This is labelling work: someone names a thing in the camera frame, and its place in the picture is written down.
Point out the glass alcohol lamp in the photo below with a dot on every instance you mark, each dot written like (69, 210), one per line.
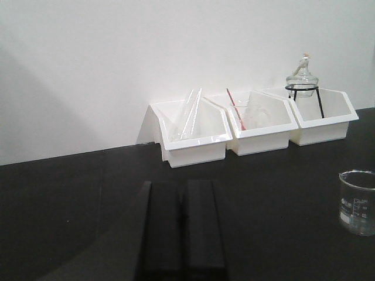
(301, 83)

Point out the clear glass beaker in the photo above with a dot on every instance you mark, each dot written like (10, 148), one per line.
(356, 202)

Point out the red stirring rod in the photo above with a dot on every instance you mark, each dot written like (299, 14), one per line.
(243, 128)

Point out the white right storage bin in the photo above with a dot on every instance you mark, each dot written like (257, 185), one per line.
(312, 128)

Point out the white left storage bin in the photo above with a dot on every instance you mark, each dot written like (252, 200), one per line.
(208, 143)

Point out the glass beaker in bin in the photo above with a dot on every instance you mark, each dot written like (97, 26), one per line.
(242, 106)

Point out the black wire tripod stand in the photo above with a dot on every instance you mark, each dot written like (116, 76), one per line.
(319, 102)

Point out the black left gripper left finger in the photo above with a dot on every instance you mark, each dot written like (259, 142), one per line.
(161, 252)

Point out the white middle storage bin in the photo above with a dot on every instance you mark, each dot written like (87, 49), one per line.
(269, 122)

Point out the white storage bin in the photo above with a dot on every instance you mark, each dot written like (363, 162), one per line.
(312, 128)
(208, 143)
(269, 122)

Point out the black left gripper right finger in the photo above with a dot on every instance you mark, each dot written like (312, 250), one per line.
(203, 256)

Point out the glass test tubes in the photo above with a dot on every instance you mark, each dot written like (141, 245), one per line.
(185, 123)

